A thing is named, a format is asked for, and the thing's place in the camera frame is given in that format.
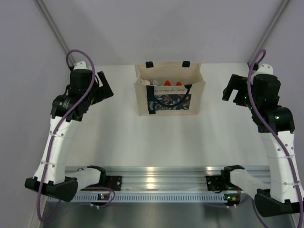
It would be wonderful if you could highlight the orange bottle dark blue cap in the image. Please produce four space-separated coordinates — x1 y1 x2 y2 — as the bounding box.
152 80 160 86

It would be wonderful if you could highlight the canvas tote bag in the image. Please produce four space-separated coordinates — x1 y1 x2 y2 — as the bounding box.
134 61 206 116

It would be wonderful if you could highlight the yellow dish soap red cap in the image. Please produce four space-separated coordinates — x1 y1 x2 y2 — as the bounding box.
164 80 171 86

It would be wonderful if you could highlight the grey bottle beige cap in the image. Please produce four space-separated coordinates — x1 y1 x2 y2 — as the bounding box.
141 79 151 86

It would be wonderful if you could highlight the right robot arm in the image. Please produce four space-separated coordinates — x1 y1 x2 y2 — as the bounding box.
221 64 304 218

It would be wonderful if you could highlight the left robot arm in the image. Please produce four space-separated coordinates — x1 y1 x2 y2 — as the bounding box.
25 61 114 202

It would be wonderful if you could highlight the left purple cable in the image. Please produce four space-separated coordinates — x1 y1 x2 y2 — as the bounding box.
37 49 96 224

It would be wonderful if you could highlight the aluminium mounting rail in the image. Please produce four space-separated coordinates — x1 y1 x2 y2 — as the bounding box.
64 166 273 190

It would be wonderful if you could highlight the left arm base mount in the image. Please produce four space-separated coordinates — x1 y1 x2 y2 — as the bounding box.
104 176 122 191

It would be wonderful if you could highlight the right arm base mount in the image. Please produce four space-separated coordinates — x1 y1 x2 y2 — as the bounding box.
206 175 227 193

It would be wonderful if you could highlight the slotted cable duct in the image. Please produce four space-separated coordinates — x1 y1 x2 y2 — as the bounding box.
71 192 242 204

